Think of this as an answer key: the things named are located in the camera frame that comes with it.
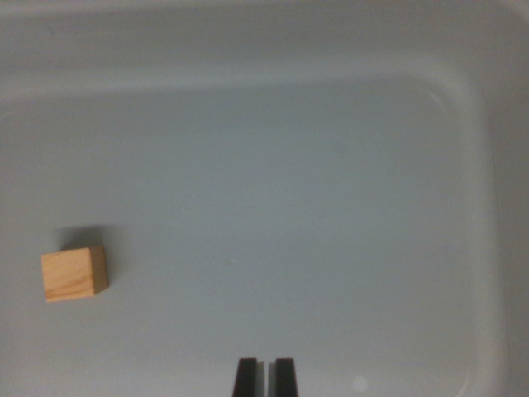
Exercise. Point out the wooden cube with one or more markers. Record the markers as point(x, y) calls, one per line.
point(70, 275)

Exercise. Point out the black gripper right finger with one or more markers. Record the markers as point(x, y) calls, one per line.
point(284, 378)

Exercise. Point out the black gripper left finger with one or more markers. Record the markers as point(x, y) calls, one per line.
point(247, 378)

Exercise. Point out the grey plastic bin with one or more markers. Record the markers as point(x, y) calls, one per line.
point(289, 165)

